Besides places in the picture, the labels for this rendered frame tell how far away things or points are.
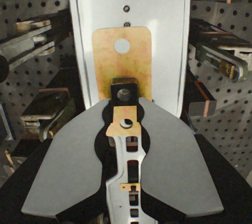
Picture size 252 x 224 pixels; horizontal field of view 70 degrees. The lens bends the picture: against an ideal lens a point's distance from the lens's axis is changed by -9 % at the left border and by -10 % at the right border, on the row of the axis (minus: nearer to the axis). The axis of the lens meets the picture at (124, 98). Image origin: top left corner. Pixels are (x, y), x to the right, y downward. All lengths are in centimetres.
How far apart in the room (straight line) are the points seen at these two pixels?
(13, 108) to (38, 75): 22
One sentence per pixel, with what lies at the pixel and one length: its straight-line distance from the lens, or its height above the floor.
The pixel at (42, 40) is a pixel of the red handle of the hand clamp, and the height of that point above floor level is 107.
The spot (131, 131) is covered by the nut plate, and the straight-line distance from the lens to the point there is 16.
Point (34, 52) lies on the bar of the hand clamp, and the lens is 31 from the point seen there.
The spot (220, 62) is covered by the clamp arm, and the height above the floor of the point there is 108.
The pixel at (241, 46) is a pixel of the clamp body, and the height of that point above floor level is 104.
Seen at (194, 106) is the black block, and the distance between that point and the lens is 48.
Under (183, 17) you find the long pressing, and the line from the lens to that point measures 39.
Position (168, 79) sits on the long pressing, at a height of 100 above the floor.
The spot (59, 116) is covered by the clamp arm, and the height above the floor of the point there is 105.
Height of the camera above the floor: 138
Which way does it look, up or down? 61 degrees down
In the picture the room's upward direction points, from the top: 178 degrees counter-clockwise
